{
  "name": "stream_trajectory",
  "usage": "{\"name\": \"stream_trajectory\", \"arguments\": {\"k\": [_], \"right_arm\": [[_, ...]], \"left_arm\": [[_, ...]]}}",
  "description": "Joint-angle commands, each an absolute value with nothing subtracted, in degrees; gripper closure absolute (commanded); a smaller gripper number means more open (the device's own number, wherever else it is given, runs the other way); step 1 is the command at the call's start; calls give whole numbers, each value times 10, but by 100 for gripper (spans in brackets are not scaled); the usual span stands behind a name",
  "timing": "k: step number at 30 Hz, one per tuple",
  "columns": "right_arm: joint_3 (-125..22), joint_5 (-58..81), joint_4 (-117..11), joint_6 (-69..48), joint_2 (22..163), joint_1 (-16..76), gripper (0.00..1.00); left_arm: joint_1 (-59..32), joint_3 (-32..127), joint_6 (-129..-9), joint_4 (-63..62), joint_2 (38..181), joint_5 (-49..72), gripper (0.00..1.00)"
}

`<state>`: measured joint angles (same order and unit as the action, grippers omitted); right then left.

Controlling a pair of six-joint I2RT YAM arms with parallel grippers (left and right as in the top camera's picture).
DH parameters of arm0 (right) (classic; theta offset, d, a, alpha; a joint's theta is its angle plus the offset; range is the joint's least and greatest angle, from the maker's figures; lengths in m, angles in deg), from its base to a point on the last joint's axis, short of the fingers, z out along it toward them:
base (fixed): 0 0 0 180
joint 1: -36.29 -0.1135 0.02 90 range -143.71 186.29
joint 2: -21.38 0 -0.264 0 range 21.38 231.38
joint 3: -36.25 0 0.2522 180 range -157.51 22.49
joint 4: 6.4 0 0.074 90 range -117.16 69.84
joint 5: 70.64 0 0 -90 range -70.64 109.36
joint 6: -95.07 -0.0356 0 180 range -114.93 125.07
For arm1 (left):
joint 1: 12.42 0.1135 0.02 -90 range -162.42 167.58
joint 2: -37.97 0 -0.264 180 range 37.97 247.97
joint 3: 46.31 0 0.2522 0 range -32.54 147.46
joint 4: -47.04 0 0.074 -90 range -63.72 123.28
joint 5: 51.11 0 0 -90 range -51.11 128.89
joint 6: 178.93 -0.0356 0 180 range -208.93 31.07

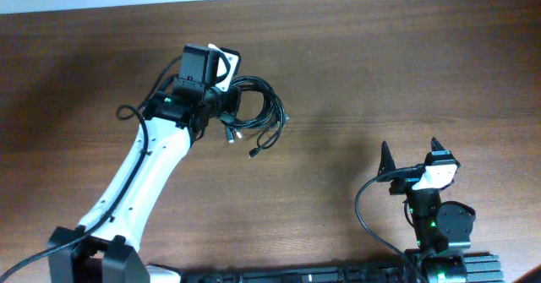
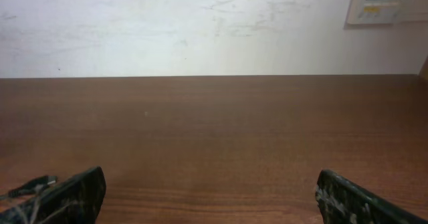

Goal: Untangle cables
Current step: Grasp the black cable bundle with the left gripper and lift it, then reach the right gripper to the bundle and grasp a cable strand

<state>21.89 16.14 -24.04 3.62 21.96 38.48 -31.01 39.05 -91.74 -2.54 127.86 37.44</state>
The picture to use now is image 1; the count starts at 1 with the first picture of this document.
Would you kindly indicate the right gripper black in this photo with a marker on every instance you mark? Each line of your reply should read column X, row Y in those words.
column 403, row 185

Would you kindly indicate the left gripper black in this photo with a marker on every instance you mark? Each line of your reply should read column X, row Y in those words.
column 232, row 95

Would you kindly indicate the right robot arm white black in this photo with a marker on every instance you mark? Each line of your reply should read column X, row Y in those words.
column 442, row 229

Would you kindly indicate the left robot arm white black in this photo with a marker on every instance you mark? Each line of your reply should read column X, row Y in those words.
column 104, row 246

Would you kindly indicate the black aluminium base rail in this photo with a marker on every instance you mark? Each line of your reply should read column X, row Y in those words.
column 470, row 269

